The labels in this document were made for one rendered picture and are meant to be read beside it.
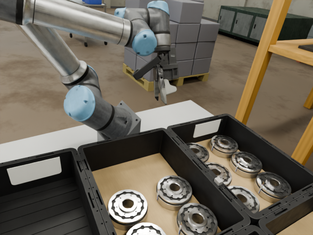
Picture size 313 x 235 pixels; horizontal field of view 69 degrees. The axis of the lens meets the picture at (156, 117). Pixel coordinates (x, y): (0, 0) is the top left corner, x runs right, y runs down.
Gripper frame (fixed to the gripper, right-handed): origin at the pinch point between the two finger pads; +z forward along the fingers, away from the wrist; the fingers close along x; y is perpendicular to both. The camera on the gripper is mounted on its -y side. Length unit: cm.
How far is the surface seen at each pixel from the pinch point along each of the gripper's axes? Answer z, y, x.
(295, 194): 23, 27, -37
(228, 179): 23.0, 15.3, -23.5
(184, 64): -24, 88, 243
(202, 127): 10.6, 15.4, -3.8
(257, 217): 23.2, 12.3, -42.4
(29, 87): -9, -122, 237
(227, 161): 22.2, 20.8, -11.9
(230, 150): 18.5, 22.8, -11.0
